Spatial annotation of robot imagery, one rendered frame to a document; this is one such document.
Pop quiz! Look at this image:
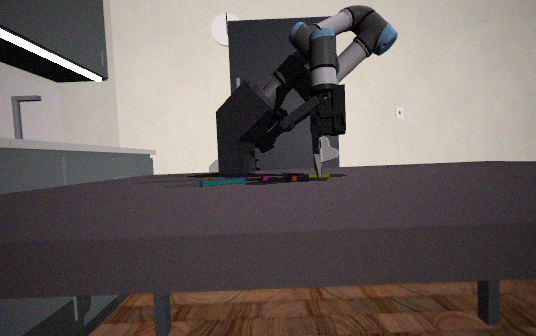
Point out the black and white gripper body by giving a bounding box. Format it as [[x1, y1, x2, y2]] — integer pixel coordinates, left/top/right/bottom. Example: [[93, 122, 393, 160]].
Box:
[[309, 83, 346, 136]]

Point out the turquoise rod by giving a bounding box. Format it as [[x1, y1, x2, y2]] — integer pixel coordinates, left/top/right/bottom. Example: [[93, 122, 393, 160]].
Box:
[[201, 178, 245, 187]]

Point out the lime green rod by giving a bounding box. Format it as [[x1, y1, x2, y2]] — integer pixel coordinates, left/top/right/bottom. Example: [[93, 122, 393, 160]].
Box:
[[309, 173, 329, 178]]

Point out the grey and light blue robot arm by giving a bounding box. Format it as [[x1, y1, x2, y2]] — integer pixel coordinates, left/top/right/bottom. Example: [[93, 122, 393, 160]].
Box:
[[253, 5, 398, 131]]

